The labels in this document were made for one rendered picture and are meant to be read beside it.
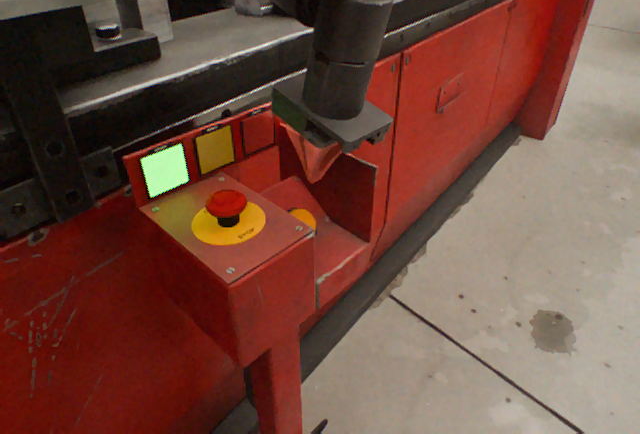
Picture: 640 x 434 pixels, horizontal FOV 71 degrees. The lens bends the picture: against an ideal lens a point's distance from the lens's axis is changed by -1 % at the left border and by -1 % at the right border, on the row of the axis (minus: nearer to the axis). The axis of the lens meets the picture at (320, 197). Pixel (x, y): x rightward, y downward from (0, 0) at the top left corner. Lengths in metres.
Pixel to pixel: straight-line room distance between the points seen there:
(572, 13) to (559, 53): 0.17
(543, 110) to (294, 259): 2.15
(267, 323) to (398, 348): 0.90
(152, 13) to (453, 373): 1.08
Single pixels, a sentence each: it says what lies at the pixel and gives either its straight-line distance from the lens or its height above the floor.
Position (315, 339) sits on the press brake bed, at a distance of 1.27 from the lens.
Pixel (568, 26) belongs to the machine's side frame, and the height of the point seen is 0.55.
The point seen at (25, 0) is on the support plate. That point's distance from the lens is 0.34.
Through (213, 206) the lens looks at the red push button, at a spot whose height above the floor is 0.81.
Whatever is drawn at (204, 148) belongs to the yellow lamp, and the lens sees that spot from 0.51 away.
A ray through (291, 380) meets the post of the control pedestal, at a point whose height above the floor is 0.47.
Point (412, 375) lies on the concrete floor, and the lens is 1.29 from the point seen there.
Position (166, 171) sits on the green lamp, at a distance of 0.50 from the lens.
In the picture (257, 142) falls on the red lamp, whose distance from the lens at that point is 0.55.
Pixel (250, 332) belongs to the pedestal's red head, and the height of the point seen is 0.71.
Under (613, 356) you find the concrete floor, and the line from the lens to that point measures 1.53.
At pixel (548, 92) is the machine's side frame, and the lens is 2.46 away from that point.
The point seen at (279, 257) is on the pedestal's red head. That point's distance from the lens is 0.42.
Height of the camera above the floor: 1.05
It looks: 35 degrees down
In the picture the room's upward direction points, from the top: straight up
